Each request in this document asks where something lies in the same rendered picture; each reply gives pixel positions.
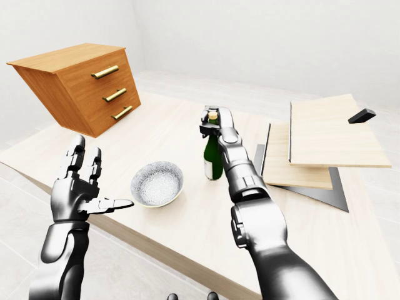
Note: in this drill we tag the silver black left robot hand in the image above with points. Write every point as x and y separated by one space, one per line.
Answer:
70 197

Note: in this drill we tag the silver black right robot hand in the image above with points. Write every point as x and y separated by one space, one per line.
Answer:
232 139

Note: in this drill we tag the green wine bottle with cork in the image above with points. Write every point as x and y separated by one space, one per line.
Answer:
212 156

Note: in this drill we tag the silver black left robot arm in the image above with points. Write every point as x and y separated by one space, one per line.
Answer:
59 256

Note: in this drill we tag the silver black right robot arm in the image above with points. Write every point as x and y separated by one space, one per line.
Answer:
265 237

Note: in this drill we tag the pale wood rack, dark base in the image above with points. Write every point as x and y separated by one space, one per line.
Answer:
328 137

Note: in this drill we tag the wooden cabinet drawer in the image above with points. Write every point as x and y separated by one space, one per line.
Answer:
104 123
97 107
84 84

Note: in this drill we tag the grey patterned bowl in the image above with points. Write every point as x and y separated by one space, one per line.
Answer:
156 186

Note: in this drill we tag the wooden cabinet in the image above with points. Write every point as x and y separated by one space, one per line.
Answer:
47 90

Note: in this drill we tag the small black block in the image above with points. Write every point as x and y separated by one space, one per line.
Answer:
362 116

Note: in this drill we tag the small dark rounded shape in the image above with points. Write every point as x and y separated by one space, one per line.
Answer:
213 296
172 297

